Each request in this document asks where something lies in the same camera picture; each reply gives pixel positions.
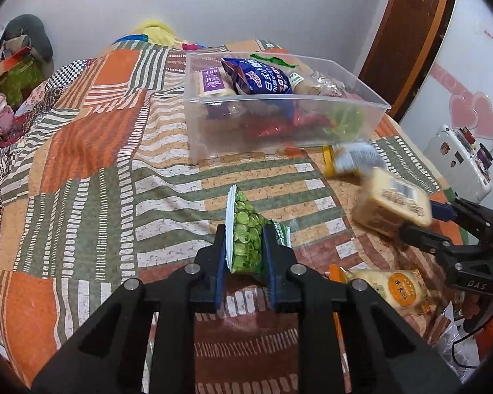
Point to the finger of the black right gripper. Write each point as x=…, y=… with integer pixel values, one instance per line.
x=431, y=242
x=472, y=217

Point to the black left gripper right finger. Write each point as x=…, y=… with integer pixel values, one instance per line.
x=349, y=338

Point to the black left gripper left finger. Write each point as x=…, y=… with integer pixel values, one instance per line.
x=141, y=329

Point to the bread slice pack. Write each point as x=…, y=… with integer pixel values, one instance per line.
x=387, y=201

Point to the green pea snack bag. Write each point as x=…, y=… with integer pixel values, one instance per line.
x=243, y=234

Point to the blue red white snack bag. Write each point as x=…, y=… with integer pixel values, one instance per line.
x=252, y=77

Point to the purple coconut roll snack pack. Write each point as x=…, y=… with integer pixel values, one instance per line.
x=212, y=83

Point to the green-edged cat ear crisps bag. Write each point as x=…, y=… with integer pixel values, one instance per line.
x=303, y=80

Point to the orange label pastry pack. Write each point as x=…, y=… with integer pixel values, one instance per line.
x=405, y=291

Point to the white sticker-covered suitcase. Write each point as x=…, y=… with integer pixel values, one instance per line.
x=457, y=161

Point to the yellow-edged silver snack pack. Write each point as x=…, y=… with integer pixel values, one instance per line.
x=351, y=159

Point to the patchwork striped bedspread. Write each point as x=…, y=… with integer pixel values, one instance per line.
x=100, y=189

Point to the brown wooden door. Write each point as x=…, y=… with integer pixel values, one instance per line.
x=407, y=42

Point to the clear plastic storage bin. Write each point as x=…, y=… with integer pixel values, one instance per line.
x=213, y=123

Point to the pink plush toy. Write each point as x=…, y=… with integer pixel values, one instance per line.
x=7, y=116

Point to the yellow plush pillow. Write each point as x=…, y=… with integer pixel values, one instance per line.
x=159, y=33

